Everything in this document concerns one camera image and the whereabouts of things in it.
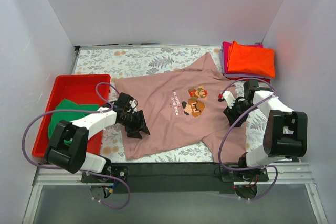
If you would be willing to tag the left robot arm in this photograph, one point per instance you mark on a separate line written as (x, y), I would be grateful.
(67, 148)

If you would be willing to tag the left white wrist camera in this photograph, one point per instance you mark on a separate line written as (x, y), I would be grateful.
(133, 104)

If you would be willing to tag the floral tablecloth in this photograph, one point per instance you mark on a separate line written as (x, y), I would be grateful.
(128, 63)

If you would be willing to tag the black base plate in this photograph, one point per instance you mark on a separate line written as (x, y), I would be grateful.
(182, 177)

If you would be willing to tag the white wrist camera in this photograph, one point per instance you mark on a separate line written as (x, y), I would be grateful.
(227, 97)
(133, 104)

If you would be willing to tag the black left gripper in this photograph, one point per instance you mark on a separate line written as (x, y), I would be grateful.
(135, 123)

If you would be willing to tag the green t-shirt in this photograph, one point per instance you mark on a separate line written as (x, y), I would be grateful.
(66, 104)

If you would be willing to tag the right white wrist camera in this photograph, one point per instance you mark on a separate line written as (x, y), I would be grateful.
(227, 97)

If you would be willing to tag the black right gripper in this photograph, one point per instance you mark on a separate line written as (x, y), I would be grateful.
(234, 114)

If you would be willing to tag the orange folded t-shirt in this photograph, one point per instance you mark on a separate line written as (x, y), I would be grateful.
(266, 61)

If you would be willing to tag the red plastic tray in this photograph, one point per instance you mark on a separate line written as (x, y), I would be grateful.
(80, 89)

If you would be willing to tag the magenta folded t-shirt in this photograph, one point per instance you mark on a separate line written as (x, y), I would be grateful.
(228, 45)

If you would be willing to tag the pink printed t-shirt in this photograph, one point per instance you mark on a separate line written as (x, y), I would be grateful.
(181, 108)

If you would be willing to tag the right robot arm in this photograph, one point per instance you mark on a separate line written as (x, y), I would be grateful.
(285, 134)

